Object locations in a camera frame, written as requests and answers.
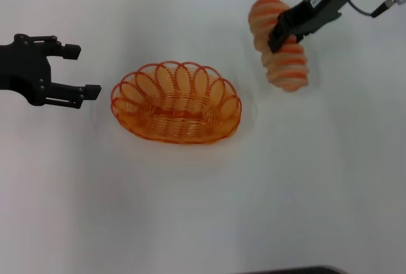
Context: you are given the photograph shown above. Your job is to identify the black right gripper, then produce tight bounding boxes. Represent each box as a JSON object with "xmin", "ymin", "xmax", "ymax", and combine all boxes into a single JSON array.
[{"xmin": 268, "ymin": 0, "xmax": 350, "ymax": 55}]

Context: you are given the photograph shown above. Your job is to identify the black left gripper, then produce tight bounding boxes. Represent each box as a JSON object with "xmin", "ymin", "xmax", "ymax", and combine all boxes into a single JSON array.
[{"xmin": 0, "ymin": 34, "xmax": 102, "ymax": 110}]

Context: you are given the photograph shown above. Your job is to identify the orange striped bread loaf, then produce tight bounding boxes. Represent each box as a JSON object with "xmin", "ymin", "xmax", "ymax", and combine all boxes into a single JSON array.
[{"xmin": 247, "ymin": 0, "xmax": 310, "ymax": 93}]

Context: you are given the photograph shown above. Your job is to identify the orange woven plastic basket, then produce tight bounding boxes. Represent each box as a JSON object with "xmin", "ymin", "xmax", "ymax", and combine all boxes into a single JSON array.
[{"xmin": 110, "ymin": 60, "xmax": 242, "ymax": 144}]

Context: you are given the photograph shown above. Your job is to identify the black robot torso edge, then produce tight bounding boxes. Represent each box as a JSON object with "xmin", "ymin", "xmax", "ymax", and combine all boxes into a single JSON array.
[{"xmin": 244, "ymin": 264, "xmax": 343, "ymax": 274}]

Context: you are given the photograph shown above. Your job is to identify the black cable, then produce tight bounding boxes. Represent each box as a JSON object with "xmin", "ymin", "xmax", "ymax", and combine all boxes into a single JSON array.
[{"xmin": 348, "ymin": 0, "xmax": 396, "ymax": 18}]

